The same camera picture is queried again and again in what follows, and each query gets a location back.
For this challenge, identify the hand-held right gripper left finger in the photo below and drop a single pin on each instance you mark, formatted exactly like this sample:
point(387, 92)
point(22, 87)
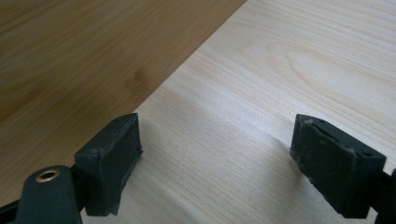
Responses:
point(107, 168)

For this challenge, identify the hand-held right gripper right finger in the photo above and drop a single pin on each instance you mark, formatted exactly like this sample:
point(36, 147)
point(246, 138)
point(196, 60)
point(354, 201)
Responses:
point(333, 174)

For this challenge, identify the wooden compartment box with lid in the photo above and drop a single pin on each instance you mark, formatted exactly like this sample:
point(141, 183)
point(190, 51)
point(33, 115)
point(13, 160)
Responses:
point(77, 62)

